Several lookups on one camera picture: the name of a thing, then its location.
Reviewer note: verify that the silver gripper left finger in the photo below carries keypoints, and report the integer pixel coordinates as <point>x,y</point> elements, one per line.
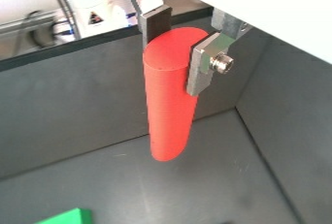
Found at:
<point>154,18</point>

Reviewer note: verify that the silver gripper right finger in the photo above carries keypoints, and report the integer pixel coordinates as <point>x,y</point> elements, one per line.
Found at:
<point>208,56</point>

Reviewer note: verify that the red oval cylinder peg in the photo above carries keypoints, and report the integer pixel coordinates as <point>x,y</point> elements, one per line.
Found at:
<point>170,105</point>

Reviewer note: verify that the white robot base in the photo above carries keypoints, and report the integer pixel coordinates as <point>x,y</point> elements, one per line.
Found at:
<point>85,18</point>

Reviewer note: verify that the green shape sorting board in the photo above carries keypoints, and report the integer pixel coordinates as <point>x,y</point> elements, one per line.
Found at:
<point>75,216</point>

